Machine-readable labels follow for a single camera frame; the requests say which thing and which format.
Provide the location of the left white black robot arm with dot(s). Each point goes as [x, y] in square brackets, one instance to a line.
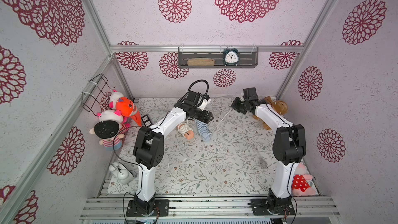
[149, 145]

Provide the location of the black faced striped plush doll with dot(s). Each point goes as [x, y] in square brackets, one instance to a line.
[110, 129]

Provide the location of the pink plush red dotted dress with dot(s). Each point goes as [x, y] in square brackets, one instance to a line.
[302, 185]

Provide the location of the white small plush toy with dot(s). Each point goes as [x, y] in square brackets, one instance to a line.
[122, 174]

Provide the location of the grey wall shelf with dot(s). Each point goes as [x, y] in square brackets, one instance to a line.
[248, 57]

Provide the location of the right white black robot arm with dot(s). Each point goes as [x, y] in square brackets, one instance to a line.
[289, 146]

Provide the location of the tan pouch on shelf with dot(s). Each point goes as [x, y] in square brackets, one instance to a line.
[200, 62]

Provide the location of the black wire wall basket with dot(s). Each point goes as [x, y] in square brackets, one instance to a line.
[92, 97]

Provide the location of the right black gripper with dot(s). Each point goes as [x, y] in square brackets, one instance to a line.
[237, 105]

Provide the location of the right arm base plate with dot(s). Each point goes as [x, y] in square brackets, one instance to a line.
[273, 207]

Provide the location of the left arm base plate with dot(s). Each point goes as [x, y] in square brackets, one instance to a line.
[153, 208]

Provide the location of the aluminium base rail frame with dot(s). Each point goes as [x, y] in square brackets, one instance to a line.
[211, 210]

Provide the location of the light blue power strip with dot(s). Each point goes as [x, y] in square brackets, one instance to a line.
[204, 131]

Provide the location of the orange fish plush toy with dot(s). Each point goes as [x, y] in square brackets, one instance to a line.
[126, 106]

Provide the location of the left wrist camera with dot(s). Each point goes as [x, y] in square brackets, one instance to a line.
[204, 103]

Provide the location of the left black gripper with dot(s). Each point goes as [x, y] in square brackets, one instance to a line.
[207, 120]

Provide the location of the teal alarm clock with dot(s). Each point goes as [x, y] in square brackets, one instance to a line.
[230, 57]

